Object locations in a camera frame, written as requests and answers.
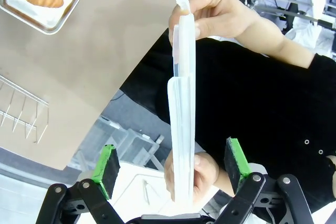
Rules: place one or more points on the white plastic bag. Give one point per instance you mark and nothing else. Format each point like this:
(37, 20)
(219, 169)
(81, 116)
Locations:
(309, 33)

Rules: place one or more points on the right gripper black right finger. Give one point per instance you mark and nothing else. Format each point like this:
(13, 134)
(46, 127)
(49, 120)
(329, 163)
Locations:
(236, 163)

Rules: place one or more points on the person's black clothed torso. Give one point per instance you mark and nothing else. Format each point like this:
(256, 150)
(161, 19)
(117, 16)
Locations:
(262, 103)

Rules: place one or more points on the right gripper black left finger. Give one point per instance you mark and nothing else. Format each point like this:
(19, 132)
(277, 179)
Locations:
(107, 171)

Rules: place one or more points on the person's left hand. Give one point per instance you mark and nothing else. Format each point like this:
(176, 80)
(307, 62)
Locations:
(206, 174)

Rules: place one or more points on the stainless steel food container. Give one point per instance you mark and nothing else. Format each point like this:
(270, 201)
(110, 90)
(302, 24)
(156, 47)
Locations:
(67, 9)

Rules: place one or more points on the clear plastic storage bin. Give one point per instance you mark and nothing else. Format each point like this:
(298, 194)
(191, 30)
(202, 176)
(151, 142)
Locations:
(141, 148)

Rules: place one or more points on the translucent plastic container lid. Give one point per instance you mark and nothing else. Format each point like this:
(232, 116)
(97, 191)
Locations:
(183, 116)

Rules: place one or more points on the person's right hand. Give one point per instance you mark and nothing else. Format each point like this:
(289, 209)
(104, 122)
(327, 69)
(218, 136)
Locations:
(223, 16)

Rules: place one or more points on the white plastic box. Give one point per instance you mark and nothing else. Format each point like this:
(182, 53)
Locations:
(155, 182)

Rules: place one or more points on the person's right forearm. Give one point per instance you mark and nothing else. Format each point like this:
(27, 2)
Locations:
(283, 48)

